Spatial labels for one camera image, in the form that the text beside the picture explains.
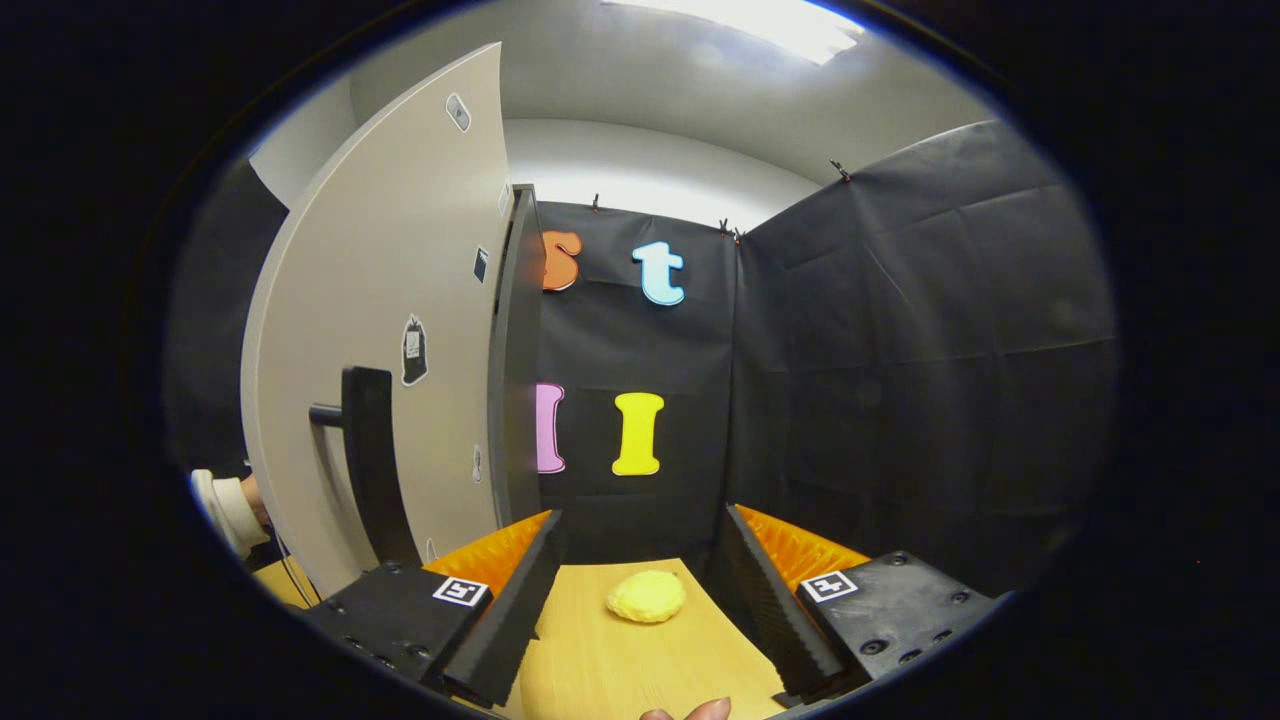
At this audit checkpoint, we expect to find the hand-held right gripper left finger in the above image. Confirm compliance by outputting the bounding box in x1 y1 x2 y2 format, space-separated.
300 508 566 709

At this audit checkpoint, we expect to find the beige cabinet door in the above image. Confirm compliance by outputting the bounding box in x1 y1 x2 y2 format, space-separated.
240 42 516 599

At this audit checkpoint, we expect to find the yellow bread roll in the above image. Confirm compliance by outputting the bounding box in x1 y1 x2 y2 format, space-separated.
606 570 688 624

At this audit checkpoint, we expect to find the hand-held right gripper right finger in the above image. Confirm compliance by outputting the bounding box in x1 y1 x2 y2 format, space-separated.
722 503 1001 701

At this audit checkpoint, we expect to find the long ceiling light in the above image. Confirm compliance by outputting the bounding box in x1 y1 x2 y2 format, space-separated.
600 0 866 66

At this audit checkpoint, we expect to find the black backdrop cloth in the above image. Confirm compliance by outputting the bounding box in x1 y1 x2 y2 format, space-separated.
165 120 1119 601

